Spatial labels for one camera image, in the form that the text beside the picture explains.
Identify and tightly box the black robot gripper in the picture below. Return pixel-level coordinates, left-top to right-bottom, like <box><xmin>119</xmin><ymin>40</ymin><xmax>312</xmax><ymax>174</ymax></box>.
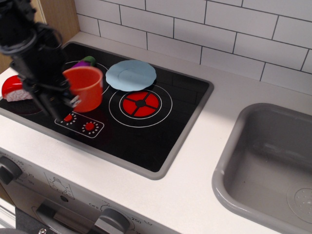
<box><xmin>11</xmin><ymin>44</ymin><xmax>78</xmax><ymax>120</ymax></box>

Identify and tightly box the orange plastic cup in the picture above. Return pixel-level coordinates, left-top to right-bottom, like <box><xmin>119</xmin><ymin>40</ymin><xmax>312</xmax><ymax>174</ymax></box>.
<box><xmin>63</xmin><ymin>66</ymin><xmax>103</xmax><ymax>113</ymax></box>

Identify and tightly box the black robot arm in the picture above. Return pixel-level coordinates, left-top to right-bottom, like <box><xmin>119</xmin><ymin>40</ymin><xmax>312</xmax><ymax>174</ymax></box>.
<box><xmin>0</xmin><ymin>0</ymin><xmax>79</xmax><ymax>120</ymax></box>

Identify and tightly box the light blue plate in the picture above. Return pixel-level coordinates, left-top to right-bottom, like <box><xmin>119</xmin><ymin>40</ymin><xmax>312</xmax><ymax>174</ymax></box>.
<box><xmin>105</xmin><ymin>59</ymin><xmax>156</xmax><ymax>92</ymax></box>

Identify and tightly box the red white toy sushi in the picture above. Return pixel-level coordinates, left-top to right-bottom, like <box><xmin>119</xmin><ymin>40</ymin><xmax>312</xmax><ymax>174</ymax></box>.
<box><xmin>1</xmin><ymin>75</ymin><xmax>32</xmax><ymax>102</ymax></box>

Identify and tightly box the purple toy eggplant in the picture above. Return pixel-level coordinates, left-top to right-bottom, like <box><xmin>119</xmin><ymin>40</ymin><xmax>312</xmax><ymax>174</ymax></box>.
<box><xmin>72</xmin><ymin>56</ymin><xmax>96</xmax><ymax>68</ymax></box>

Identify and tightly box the grey left oven knob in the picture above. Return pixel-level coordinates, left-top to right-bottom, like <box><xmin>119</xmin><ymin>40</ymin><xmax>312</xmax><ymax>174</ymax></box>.
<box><xmin>0</xmin><ymin>156</ymin><xmax>22</xmax><ymax>185</ymax></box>

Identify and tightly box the grey oven knob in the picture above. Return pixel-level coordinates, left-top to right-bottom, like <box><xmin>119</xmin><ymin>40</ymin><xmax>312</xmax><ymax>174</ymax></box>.
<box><xmin>0</xmin><ymin>156</ymin><xmax>22</xmax><ymax>185</ymax></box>
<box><xmin>94</xmin><ymin>208</ymin><xmax>130</xmax><ymax>234</ymax></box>

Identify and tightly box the wooden side panel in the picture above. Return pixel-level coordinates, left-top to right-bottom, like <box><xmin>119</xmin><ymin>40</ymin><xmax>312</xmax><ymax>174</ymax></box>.
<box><xmin>0</xmin><ymin>0</ymin><xmax>79</xmax><ymax>71</ymax></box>

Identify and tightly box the black toy stovetop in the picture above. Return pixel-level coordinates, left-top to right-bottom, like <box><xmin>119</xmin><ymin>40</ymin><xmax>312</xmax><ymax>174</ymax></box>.
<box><xmin>0</xmin><ymin>41</ymin><xmax>215</xmax><ymax>180</ymax></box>

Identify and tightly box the grey oven front panel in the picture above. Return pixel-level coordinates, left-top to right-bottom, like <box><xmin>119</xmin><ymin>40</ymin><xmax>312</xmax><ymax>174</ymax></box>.
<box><xmin>0</xmin><ymin>151</ymin><xmax>175</xmax><ymax>234</ymax></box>

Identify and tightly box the grey right oven knob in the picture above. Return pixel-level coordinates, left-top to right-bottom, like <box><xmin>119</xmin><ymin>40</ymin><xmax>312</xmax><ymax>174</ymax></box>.
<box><xmin>94</xmin><ymin>208</ymin><xmax>130</xmax><ymax>234</ymax></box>

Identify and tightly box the grey toy sink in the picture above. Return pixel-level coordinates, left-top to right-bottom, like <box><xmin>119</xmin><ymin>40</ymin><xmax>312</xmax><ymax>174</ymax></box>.
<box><xmin>212</xmin><ymin>103</ymin><xmax>312</xmax><ymax>234</ymax></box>

